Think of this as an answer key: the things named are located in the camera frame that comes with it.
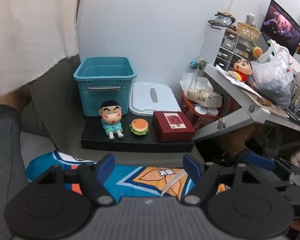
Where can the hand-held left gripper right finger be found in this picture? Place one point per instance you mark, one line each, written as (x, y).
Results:
(191, 166)

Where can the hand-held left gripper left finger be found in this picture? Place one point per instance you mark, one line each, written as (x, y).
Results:
(107, 165)

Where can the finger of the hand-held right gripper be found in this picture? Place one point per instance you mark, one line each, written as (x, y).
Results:
(261, 161)

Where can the dark red box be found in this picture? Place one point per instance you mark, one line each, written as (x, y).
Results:
(165, 130)

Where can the cartoon boy figurine teal pajamas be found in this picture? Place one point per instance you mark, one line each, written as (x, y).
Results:
(111, 120)

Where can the burger plush toy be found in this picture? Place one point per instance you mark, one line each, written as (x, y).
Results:
(139, 126)

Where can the teal plastic storage bin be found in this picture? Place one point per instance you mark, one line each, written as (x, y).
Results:
(105, 100)

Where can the white plastic bin lid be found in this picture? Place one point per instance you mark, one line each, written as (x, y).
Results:
(142, 97)

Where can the black desktop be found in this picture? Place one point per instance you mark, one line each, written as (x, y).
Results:
(95, 140)

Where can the teal orange printed blanket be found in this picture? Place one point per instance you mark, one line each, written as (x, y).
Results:
(140, 180)

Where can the white round container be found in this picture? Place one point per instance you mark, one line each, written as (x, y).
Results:
(200, 110)
(213, 111)

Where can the floral tissue pack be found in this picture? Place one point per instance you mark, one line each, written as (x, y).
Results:
(202, 95)

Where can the white tilted table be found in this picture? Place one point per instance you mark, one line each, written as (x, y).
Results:
(230, 92)

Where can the white folded paper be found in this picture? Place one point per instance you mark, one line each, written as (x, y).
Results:
(186, 81)

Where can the white plastic bag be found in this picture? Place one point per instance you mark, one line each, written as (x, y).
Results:
(272, 72)

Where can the cartoon boy plush red shirt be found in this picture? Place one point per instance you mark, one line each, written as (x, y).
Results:
(242, 66)

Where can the small blue green toy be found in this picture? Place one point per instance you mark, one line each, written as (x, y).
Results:
(193, 64)

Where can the person's left leg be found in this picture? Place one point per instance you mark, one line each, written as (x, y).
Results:
(2, 142)

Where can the small burger toy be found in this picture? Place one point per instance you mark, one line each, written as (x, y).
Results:
(257, 51)

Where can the white drawer cabinet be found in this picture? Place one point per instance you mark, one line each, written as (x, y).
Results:
(212, 47)

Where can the wicker basket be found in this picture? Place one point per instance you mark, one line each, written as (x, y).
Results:
(247, 31)

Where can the dark monitor screen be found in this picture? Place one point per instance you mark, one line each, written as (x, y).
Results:
(280, 25)

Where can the white bottle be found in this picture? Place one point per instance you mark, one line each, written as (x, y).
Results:
(250, 18)

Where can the glass teapot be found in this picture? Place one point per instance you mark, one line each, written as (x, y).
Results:
(221, 20)

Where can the white curtain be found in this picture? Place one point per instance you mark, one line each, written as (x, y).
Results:
(27, 30)

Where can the small square wall hook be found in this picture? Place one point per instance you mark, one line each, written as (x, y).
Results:
(202, 64)

